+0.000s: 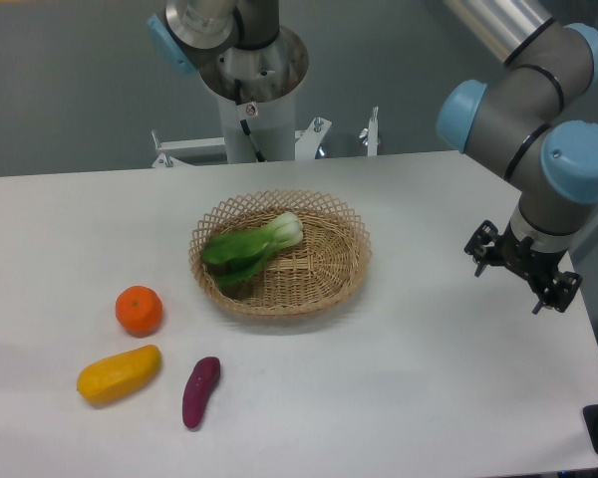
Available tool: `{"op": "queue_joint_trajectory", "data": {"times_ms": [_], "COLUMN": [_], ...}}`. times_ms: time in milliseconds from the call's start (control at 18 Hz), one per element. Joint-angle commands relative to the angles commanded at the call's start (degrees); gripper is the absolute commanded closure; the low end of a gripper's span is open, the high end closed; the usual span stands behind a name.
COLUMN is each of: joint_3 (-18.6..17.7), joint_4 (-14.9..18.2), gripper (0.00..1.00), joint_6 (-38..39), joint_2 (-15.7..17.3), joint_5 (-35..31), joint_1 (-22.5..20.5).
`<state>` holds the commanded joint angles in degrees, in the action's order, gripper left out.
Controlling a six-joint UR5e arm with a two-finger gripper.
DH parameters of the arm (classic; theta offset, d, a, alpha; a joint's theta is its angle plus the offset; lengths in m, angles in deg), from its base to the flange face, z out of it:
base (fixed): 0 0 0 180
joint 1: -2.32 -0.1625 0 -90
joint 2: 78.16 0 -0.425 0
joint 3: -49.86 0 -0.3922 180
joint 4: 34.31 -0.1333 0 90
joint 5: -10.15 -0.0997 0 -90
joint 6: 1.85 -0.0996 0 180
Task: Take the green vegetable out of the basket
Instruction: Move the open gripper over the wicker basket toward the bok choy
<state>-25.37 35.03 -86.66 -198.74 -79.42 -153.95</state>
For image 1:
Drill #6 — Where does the green bok choy vegetable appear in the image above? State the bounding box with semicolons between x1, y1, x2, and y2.
200;212;303;287

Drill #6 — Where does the woven wicker basket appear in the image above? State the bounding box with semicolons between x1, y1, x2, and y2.
188;190;372;319

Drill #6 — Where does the white metal mounting frame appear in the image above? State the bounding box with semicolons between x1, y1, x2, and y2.
151;106;381;168

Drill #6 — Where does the black cable on pedestal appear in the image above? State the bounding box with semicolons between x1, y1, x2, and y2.
233;78;267;163

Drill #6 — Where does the orange tangerine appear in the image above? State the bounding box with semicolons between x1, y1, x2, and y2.
115;285;163;337

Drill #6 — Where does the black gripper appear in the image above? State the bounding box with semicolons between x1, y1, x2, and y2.
463;220;582;314

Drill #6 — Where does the purple sweet potato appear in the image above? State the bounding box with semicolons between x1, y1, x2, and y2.
181;357;221;429

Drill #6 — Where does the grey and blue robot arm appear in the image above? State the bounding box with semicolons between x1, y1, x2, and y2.
147;1;598;312

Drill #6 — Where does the yellow mango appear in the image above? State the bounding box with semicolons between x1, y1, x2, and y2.
77;345;162;405

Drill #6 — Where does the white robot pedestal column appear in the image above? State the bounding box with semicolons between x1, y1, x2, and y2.
200;27;309;164

